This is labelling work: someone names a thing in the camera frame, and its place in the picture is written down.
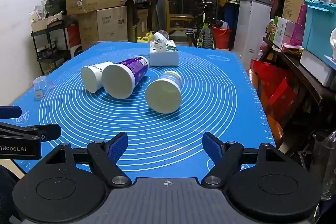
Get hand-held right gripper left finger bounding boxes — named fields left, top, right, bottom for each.
left=42, top=132, right=132, bottom=188

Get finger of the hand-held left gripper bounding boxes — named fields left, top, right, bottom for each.
left=0, top=106, right=22, bottom=119
left=0, top=122, right=62, bottom=142

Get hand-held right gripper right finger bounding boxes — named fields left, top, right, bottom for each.
left=201, top=132, right=289, bottom=187

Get purple label cup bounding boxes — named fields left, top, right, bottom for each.
left=101, top=55, right=150, bottom=100

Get small white cup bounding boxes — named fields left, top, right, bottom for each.
left=81, top=61, right=114, bottom=93

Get blue yellow label cup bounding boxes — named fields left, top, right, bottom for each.
left=145, top=71, right=183, bottom=114

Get small clear measuring cup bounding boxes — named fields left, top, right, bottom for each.
left=34, top=76, right=54, bottom=101

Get blue silicone baking mat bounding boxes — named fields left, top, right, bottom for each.
left=9, top=42, right=277, bottom=180

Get black shelf rack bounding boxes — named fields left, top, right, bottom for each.
left=31, top=21, right=81, bottom=76

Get red bag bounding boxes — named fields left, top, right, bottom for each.
left=249, top=59, right=298, bottom=121

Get small cardboard box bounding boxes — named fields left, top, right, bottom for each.
left=31, top=13, right=65, bottom=33

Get white tissue pack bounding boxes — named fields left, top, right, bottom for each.
left=149, top=32, right=180, bottom=67

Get bicycle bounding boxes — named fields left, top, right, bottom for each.
left=172, top=0, right=229, bottom=50

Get red bucket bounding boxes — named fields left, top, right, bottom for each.
left=212, top=25, right=232, bottom=49

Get yellow plastic jug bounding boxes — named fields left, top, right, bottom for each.
left=136, top=31, right=156, bottom=43

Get large closed cardboard box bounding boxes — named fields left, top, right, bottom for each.
left=78, top=6, right=129, bottom=51

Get white chest freezer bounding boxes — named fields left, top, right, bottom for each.
left=233, top=0, right=274, bottom=63

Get grey white box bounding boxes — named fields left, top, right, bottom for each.
left=299, top=50, right=336, bottom=87

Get wooden chair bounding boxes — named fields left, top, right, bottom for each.
left=163, top=0, right=195, bottom=33

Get green white carton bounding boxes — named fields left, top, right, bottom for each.
left=272, top=16, right=296, bottom=49

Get pink box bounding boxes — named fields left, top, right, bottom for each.
left=290, top=4, right=308, bottom=46

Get light blue storage box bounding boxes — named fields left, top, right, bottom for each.
left=302, top=0, right=336, bottom=62

